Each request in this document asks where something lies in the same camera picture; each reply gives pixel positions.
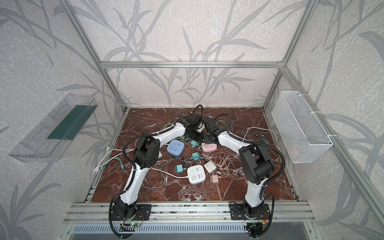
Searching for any white power cord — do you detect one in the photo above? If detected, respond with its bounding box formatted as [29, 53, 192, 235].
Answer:
[92, 146, 193, 189]

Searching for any clear plastic tray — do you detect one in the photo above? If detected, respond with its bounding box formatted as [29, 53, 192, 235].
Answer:
[9, 94, 98, 163]

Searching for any pink charger plug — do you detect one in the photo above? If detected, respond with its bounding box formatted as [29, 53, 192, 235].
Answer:
[210, 175, 219, 184]

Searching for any pink charging cable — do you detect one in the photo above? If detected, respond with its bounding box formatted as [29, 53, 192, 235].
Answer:
[215, 151, 245, 172]

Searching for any white charger plug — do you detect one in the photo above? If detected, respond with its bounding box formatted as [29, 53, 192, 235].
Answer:
[204, 161, 217, 174]

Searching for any pink power strip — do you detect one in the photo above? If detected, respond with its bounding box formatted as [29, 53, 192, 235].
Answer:
[202, 143, 218, 153]

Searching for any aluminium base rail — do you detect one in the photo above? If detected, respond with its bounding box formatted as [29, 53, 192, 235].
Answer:
[64, 201, 316, 224]

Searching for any teal charger plug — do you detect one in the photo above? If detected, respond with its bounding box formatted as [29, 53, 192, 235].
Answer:
[175, 165, 187, 173]
[192, 152, 201, 161]

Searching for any teal charging cable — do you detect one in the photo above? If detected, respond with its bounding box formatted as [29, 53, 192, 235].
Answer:
[254, 133, 271, 148]

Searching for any blue power strip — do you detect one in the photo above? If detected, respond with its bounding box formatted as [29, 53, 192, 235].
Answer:
[167, 140, 185, 157]

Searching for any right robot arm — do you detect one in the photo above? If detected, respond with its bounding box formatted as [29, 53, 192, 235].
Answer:
[203, 119, 286, 219]

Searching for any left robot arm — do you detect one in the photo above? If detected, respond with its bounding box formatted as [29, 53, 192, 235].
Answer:
[109, 113, 203, 220]

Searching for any white wire basket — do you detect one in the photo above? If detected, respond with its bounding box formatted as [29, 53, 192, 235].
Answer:
[272, 91, 333, 164]

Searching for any white power strip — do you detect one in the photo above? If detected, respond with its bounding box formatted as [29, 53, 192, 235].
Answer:
[187, 165, 206, 185]

